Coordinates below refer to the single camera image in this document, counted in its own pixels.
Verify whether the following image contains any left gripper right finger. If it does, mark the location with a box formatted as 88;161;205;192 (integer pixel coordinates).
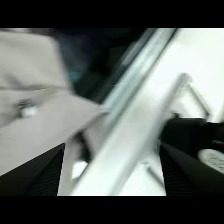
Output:
159;142;224;196

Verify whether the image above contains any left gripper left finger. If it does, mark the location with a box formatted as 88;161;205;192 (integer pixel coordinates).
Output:
0;143;65;196

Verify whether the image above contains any beige grey shirt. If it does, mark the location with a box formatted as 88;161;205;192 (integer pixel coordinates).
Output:
0;29;110;178

